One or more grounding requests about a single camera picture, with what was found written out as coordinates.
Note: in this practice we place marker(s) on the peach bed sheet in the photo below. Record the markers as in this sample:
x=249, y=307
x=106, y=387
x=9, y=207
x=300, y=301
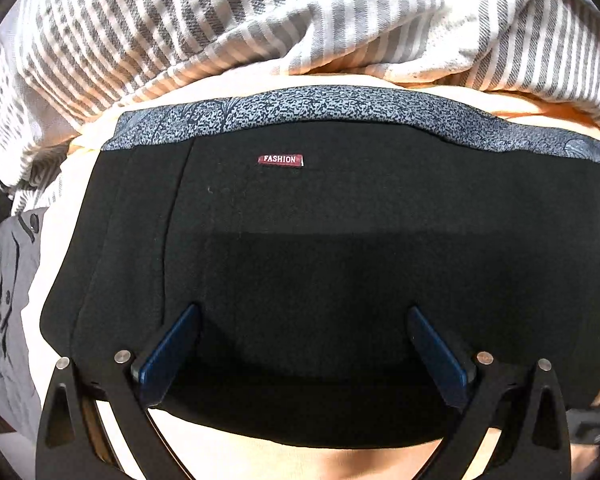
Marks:
x=280, y=462

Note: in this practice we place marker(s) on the black pants with patterned waistband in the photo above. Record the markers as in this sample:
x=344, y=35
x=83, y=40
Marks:
x=300, y=235

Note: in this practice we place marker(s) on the grey buttoned garment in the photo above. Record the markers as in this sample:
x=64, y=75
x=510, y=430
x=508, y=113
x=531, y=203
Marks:
x=5, y=310

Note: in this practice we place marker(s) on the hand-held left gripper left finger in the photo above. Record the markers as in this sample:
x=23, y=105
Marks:
x=167, y=355

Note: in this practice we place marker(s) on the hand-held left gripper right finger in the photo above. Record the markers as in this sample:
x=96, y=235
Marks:
x=437, y=355

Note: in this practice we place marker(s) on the grey striped duvet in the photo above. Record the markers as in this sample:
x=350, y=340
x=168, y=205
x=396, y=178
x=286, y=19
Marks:
x=230, y=10

